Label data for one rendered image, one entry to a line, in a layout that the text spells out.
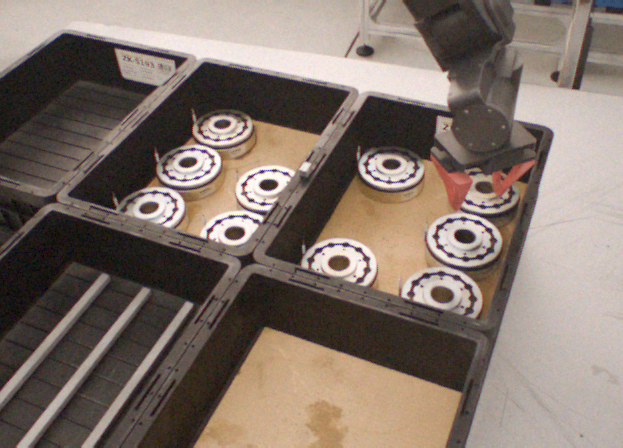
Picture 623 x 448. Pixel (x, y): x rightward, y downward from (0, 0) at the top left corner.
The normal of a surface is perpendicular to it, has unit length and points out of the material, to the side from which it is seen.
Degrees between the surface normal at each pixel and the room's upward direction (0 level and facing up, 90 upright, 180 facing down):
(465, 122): 90
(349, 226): 0
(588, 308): 0
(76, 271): 0
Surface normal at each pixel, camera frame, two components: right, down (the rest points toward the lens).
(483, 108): -0.33, 0.66
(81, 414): -0.04, -0.72
